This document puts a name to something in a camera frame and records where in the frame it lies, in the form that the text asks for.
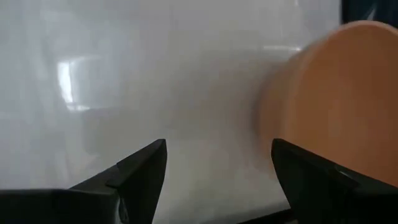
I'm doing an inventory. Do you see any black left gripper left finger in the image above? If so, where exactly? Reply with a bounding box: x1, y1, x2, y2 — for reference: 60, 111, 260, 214
68, 138, 168, 224

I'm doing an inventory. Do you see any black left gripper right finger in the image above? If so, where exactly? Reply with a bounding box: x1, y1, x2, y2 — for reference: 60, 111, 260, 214
271, 138, 363, 224

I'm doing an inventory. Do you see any peach orange bowl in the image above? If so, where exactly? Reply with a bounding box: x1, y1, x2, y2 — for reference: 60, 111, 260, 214
256, 19, 398, 188

